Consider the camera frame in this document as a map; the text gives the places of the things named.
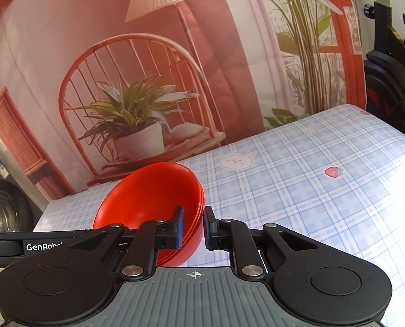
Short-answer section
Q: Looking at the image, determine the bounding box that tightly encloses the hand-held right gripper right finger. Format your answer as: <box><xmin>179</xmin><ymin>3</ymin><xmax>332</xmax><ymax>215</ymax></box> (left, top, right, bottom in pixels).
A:
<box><xmin>203</xmin><ymin>206</ymin><xmax>319</xmax><ymax>278</ymax></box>

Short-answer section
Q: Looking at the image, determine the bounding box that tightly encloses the checked blue tablecloth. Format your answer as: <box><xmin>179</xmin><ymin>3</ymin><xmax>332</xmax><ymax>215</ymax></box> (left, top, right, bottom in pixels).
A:
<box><xmin>32</xmin><ymin>104</ymin><xmax>405</xmax><ymax>327</ymax></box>

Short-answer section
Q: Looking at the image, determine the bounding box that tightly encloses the black exercise bike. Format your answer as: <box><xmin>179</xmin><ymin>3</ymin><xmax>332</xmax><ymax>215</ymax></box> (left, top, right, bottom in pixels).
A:
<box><xmin>362</xmin><ymin>0</ymin><xmax>405</xmax><ymax>141</ymax></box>

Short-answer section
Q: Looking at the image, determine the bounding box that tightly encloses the grey washing machine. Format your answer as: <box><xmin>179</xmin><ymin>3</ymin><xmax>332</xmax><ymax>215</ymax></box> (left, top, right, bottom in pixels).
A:
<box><xmin>0</xmin><ymin>119</ymin><xmax>44</xmax><ymax>233</ymax></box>

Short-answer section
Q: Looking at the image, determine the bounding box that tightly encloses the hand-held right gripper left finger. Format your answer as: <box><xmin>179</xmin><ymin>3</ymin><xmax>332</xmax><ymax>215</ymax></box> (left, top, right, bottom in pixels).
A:
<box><xmin>69</xmin><ymin>206</ymin><xmax>186</xmax><ymax>280</ymax></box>

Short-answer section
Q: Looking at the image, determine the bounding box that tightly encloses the printed room backdrop cloth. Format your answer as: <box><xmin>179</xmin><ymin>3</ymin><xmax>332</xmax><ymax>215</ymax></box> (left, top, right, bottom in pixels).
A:
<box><xmin>0</xmin><ymin>0</ymin><xmax>368</xmax><ymax>202</ymax></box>

